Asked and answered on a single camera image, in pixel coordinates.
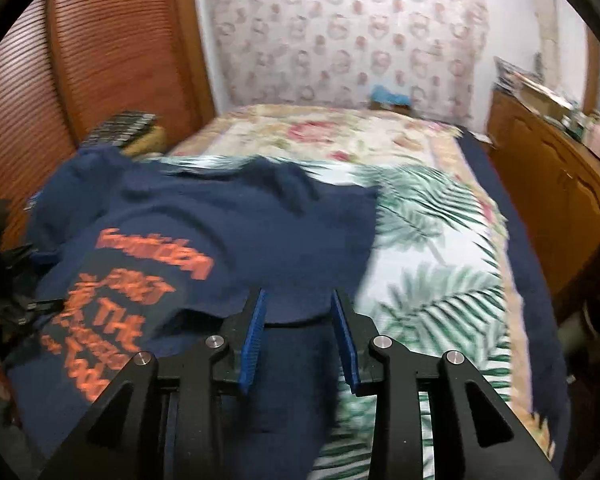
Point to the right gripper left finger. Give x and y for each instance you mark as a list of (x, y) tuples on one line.
[(234, 371)]

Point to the floral patterned wall curtain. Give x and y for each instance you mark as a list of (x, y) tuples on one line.
[(336, 52)]

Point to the navy blue blanket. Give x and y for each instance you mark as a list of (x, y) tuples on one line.
[(548, 366)]

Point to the black patterned folded cloth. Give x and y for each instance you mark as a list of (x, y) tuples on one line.
[(121, 129)]

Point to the light blue cloth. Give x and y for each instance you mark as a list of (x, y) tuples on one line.
[(383, 96)]

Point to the wooden sideboard cabinet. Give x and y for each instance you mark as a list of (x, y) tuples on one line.
[(554, 183)]

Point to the palm leaf print cloth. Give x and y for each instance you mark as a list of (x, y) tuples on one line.
[(300, 420)]

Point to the yellow folded cloth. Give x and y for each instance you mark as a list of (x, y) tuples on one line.
[(152, 142)]

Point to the wooden louvered wardrobe door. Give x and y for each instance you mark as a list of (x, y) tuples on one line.
[(67, 65)]

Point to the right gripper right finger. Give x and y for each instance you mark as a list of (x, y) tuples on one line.
[(363, 363)]

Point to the cardboard box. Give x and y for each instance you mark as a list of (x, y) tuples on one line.
[(542, 101)]

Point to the floral bedspread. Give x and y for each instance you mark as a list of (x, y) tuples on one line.
[(350, 132)]

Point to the navy blue t-shirt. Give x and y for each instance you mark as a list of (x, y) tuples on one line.
[(151, 257)]

